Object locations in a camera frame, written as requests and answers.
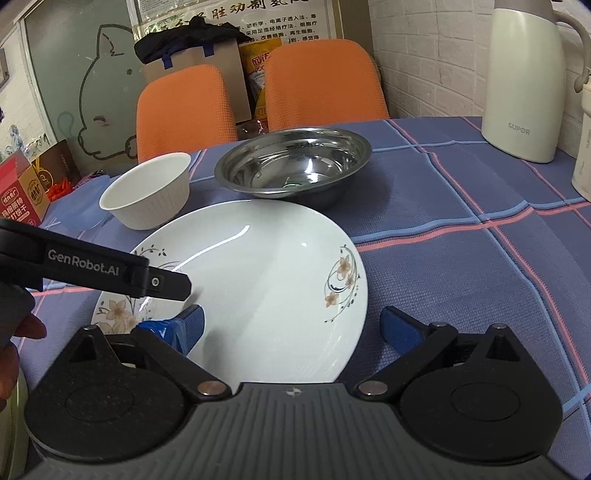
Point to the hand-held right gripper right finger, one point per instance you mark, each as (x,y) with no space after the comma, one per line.
(397,327)

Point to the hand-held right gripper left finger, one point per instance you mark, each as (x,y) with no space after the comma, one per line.
(193,325)

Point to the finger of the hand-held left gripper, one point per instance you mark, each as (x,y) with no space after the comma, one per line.
(161,284)

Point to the white floral plate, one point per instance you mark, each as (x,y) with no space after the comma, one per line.
(258,277)

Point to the person's left hand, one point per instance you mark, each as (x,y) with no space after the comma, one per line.
(30,328)

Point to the red printed box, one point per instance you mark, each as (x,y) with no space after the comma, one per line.
(18,194)

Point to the white ribbed bowl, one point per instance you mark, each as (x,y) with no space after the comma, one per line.
(152,203)

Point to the brown cardboard box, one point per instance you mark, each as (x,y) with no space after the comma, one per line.
(57,161)

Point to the blue plaid tablecloth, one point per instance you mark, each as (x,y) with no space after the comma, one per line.
(461,254)

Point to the orange chair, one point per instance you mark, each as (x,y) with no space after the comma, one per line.
(184,110)
(318,83)

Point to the stainless steel bowl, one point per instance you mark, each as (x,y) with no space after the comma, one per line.
(295,161)

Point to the frosted glass panel cat drawing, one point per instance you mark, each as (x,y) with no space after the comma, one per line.
(69,69)

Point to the yellow printed bag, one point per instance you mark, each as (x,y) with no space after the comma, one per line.
(256,69)

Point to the black cloth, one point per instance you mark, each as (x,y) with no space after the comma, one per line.
(184,39)

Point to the white kettle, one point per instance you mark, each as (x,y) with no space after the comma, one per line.
(584,147)

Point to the white thermos jug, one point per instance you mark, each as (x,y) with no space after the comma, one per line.
(521,83)

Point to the wall poster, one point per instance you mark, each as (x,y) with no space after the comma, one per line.
(277,18)

